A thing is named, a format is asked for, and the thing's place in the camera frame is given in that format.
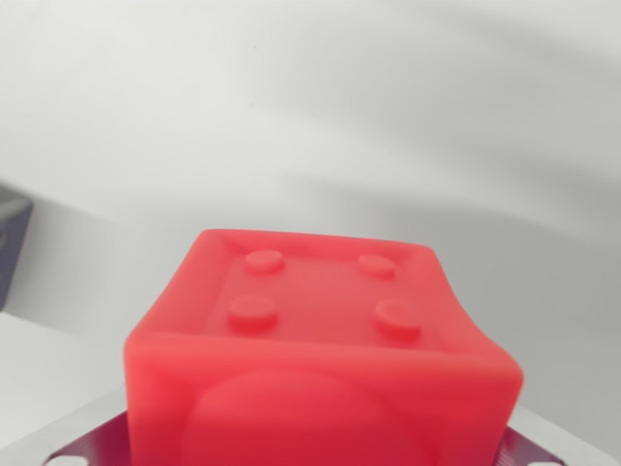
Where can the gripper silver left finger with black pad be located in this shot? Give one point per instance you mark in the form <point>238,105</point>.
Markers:
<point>87,437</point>

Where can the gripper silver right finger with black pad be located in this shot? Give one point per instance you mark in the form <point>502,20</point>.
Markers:
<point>543,444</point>

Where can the red cube with studs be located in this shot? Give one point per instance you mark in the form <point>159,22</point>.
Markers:
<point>315,349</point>

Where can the grey cube with embossed letter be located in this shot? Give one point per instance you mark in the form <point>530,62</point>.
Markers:
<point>10,242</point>

